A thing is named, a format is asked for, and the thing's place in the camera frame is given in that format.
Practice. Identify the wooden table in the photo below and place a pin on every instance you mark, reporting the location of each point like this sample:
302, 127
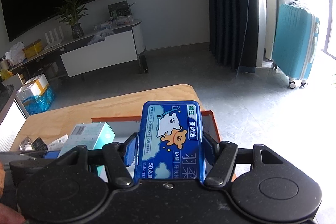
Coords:
53, 124

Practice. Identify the white black TV cabinet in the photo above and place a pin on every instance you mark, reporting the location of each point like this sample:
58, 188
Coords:
79, 56

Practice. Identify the crumpled blue white bag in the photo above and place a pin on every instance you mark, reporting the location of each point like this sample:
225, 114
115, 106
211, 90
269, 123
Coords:
100, 36

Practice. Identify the white wifi router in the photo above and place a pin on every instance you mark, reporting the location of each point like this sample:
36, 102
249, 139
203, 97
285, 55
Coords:
54, 37

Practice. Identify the teal hard-shell suitcase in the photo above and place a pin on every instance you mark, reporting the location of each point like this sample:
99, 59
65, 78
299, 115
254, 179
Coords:
295, 43

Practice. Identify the green black picture box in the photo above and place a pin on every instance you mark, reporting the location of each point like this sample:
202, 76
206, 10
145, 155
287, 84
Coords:
119, 10

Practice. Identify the white yellow cardboard box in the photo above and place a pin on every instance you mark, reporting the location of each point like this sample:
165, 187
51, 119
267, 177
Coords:
35, 86

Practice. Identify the teal white paper box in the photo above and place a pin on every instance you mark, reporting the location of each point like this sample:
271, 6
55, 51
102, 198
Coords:
92, 135

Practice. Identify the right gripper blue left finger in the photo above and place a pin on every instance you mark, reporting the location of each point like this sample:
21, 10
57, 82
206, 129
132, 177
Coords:
130, 149

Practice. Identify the left hand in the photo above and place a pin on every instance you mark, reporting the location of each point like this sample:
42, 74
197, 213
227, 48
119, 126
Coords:
10, 216

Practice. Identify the yellow box on cabinet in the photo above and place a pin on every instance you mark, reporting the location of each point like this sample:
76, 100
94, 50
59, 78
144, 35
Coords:
33, 49

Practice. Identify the white plastic bag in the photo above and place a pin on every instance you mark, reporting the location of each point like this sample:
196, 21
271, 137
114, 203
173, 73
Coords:
16, 54

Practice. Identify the blue floss pick box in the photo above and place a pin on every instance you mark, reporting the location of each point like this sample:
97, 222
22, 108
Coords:
169, 144

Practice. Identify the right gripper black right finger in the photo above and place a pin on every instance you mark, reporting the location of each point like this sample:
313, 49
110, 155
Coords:
210, 148

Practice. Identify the green plant in glass vase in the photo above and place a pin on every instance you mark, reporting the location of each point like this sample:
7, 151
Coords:
70, 12

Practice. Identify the dark blue curtain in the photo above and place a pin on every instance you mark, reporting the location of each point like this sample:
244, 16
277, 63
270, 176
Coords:
234, 33

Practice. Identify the blue plastic bag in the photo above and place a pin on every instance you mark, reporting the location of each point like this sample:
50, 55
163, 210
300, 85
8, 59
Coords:
39, 104

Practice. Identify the white cube charger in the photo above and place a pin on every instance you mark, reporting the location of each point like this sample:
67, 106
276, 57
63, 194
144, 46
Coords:
58, 143

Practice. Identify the black power adapter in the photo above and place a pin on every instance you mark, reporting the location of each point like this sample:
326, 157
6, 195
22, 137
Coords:
39, 145

